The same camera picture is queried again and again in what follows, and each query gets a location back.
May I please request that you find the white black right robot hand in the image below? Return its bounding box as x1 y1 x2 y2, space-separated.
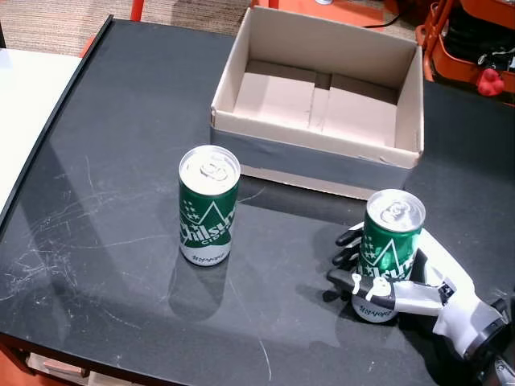
326 223 510 361

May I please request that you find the green Chilsung cider can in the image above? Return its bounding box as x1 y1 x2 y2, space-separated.
352 188 426 324
178 145 241 267

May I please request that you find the open cardboard box gray tape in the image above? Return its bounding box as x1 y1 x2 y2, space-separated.
208 6 426 202

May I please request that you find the red rubber toy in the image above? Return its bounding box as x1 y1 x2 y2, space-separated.
476 68 506 97

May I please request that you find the orange tool cart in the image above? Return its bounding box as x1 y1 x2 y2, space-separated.
415 0 515 106

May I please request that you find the orange flat board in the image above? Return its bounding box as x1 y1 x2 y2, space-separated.
251 0 389 30

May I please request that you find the white side table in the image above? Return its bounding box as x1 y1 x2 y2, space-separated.
0 47 84 214

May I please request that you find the black cable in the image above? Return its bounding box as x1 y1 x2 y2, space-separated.
360 6 406 30

